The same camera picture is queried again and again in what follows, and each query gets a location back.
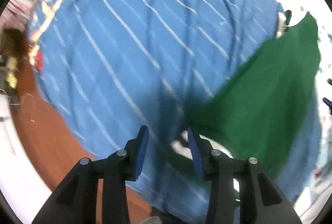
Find green varsity jacket cream sleeves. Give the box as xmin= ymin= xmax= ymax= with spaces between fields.
xmin=169 ymin=12 xmax=321 ymax=204

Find pile of clothes on rack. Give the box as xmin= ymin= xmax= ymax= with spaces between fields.
xmin=1 ymin=0 xmax=39 ymax=108

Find blue striped bed sheet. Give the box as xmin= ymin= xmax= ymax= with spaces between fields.
xmin=29 ymin=0 xmax=314 ymax=223

